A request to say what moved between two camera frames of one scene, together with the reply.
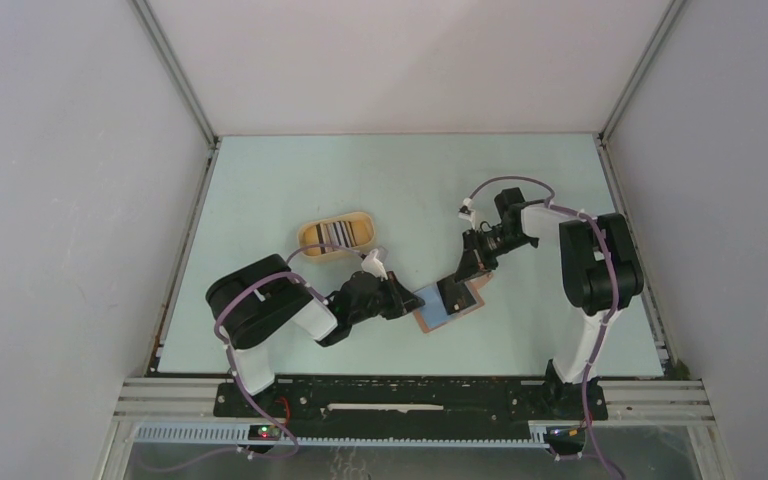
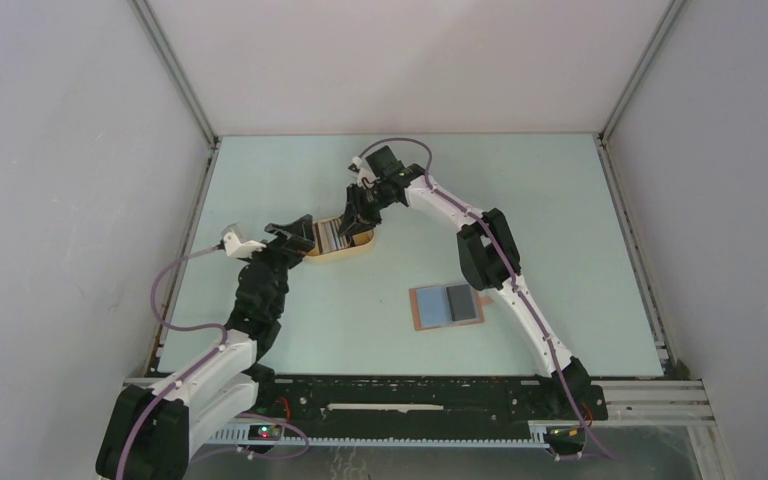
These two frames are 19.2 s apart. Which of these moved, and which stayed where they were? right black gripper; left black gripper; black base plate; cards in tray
Moved: right black gripper; left black gripper
Stayed: black base plate; cards in tray
